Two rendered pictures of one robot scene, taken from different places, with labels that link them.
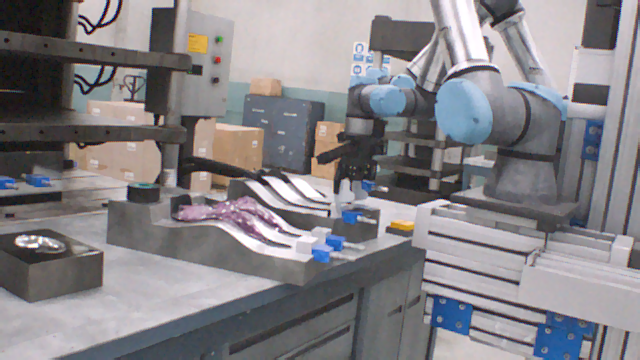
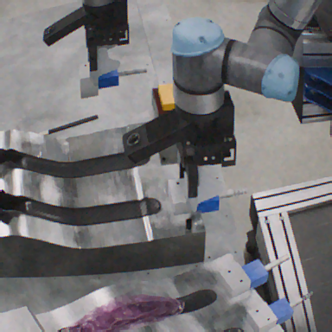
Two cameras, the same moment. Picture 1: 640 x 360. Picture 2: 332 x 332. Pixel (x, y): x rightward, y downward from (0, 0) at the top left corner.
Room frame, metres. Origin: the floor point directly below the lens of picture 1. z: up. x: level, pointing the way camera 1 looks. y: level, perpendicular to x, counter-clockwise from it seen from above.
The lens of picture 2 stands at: (0.85, 0.58, 1.96)
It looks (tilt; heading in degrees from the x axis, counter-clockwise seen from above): 47 degrees down; 319
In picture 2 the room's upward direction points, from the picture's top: 2 degrees counter-clockwise
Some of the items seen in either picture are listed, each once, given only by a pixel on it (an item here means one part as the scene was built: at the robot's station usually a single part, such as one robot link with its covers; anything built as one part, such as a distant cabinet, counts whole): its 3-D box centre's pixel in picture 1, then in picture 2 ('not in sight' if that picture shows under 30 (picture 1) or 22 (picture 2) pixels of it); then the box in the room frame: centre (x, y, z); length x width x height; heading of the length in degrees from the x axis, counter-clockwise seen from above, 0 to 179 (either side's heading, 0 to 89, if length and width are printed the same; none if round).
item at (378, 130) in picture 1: (371, 136); (104, 19); (1.81, -0.13, 1.09); 0.09 x 0.08 x 0.12; 57
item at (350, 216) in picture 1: (354, 217); (210, 196); (1.50, -0.09, 0.89); 0.13 x 0.05 x 0.05; 57
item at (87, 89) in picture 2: (369, 186); (112, 74); (1.81, -0.14, 0.93); 0.13 x 0.05 x 0.05; 58
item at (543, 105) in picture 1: (528, 117); not in sight; (1.14, -0.39, 1.20); 0.13 x 0.12 x 0.14; 117
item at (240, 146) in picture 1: (201, 155); not in sight; (6.58, 1.49, 0.37); 1.20 x 0.82 x 0.74; 70
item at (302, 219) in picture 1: (287, 204); (50, 199); (1.69, 0.11, 0.87); 0.50 x 0.26 x 0.14; 57
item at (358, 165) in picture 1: (357, 157); (204, 128); (1.50, -0.07, 1.05); 0.09 x 0.08 x 0.12; 57
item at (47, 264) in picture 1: (39, 261); not in sight; (1.00, 0.53, 0.84); 0.20 x 0.15 x 0.07; 57
